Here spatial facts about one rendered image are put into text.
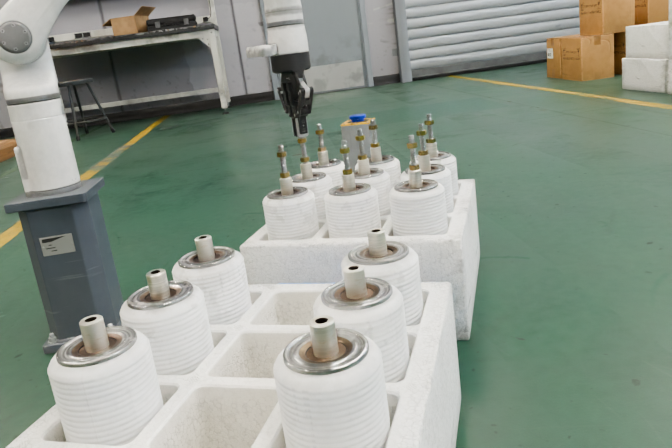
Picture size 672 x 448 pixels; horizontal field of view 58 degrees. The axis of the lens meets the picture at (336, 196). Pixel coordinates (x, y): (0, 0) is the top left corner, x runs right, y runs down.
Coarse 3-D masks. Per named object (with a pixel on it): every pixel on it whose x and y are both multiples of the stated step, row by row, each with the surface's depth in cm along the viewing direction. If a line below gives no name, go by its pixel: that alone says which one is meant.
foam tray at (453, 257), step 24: (384, 216) 114; (456, 216) 109; (264, 240) 112; (288, 240) 108; (312, 240) 106; (336, 240) 104; (360, 240) 103; (408, 240) 100; (432, 240) 98; (456, 240) 97; (264, 264) 108; (288, 264) 106; (312, 264) 105; (336, 264) 104; (432, 264) 99; (456, 264) 98; (456, 288) 99; (456, 312) 101; (456, 336) 102
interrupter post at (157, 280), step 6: (156, 270) 71; (162, 270) 70; (150, 276) 69; (156, 276) 69; (162, 276) 70; (150, 282) 69; (156, 282) 69; (162, 282) 70; (150, 288) 70; (156, 288) 69; (162, 288) 70; (168, 288) 71; (150, 294) 70; (156, 294) 70; (162, 294) 70; (168, 294) 70
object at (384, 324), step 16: (320, 304) 63; (384, 304) 61; (400, 304) 62; (336, 320) 60; (352, 320) 60; (368, 320) 60; (384, 320) 60; (400, 320) 62; (368, 336) 60; (384, 336) 61; (400, 336) 63; (384, 352) 61; (400, 352) 63; (384, 368) 62; (400, 368) 63
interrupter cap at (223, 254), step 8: (216, 248) 85; (224, 248) 84; (232, 248) 83; (184, 256) 83; (192, 256) 83; (216, 256) 82; (224, 256) 81; (232, 256) 81; (184, 264) 79; (192, 264) 79; (200, 264) 79; (208, 264) 78; (216, 264) 79
